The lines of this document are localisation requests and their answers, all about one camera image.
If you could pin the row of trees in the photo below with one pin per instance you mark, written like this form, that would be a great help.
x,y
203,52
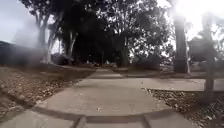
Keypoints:
x,y
100,30

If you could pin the leaf-strewn dirt ground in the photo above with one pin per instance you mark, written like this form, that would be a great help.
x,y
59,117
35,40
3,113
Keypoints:
x,y
26,83
193,105

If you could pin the dark bush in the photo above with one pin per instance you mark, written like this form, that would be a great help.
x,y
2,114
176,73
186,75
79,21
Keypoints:
x,y
61,59

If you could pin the pole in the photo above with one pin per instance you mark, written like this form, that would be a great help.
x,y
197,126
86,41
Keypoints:
x,y
209,56

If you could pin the thick tree trunk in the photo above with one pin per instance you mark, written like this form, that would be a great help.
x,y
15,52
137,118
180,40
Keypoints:
x,y
181,46

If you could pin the building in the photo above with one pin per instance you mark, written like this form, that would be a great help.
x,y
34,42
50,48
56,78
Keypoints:
x,y
13,53

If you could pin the grey concrete path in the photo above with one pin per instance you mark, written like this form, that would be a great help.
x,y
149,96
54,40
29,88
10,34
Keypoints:
x,y
103,96

